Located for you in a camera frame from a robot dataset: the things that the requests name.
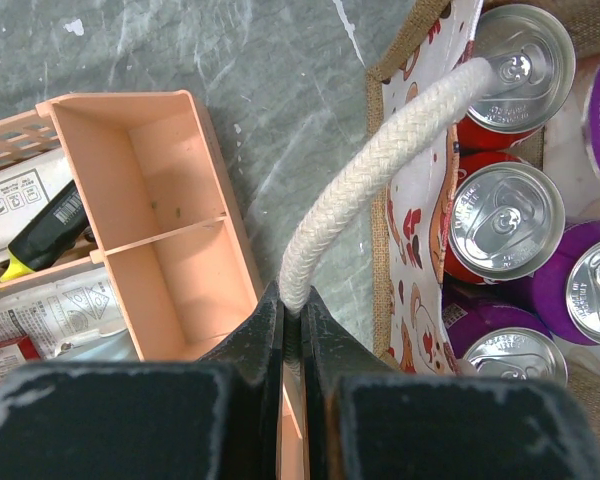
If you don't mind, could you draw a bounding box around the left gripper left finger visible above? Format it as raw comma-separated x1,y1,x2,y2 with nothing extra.
0,284,284,479

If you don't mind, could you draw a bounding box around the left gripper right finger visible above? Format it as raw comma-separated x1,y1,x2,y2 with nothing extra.
300,292,600,479

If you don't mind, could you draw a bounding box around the printed canvas burlap bag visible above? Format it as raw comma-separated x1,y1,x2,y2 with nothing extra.
278,0,600,401

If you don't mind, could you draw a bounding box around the red cola can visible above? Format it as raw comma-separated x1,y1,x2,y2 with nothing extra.
457,4,576,151
444,152,566,285

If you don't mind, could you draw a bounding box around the white printed sachet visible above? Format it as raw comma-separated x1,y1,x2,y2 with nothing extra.
0,268,127,358

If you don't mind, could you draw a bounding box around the orange plastic desk organizer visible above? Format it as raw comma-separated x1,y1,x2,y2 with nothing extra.
0,91,306,479

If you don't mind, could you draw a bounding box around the red white printed box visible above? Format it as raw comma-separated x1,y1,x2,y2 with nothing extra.
0,336,40,382

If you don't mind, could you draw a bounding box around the black yellow highlighter pen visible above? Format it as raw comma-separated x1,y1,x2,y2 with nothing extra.
0,180,89,283

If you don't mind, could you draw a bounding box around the white printed packet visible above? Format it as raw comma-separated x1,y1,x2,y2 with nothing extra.
0,149,73,263

